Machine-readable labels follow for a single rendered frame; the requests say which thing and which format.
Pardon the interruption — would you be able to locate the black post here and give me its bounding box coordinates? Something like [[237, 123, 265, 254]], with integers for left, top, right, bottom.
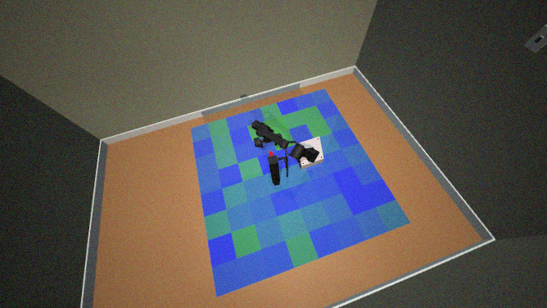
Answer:
[[268, 155, 280, 186]]

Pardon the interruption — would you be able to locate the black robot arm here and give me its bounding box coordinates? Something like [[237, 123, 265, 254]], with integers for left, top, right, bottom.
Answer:
[[251, 120, 319, 162]]

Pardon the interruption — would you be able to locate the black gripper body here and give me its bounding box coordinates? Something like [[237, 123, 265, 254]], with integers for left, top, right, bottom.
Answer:
[[254, 134, 282, 147]]

